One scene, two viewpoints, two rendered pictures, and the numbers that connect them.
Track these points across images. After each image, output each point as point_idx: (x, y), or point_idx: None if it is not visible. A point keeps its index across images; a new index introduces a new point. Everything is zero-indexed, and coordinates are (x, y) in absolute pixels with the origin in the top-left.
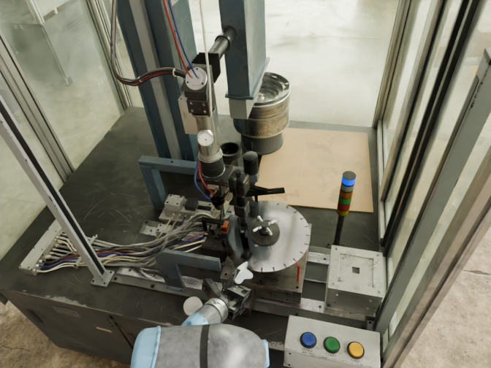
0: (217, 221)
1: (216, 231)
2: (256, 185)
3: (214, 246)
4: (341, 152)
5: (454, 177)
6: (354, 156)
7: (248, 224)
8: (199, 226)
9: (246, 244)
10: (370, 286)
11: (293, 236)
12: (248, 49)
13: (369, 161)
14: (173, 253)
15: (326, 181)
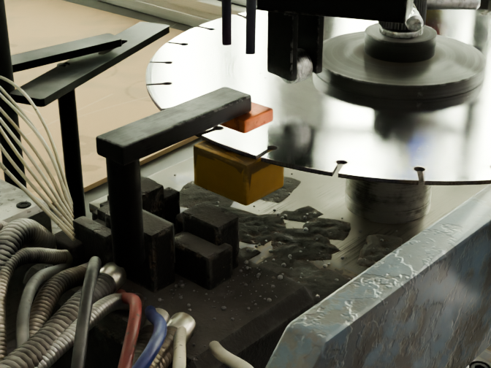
0: (210, 104)
1: (174, 239)
2: (46, 47)
3: (264, 306)
4: (42, 35)
5: None
6: (86, 28)
7: (296, 87)
8: (60, 285)
9: (440, 118)
10: None
11: (473, 31)
12: None
13: (139, 20)
14: (400, 288)
15: (118, 85)
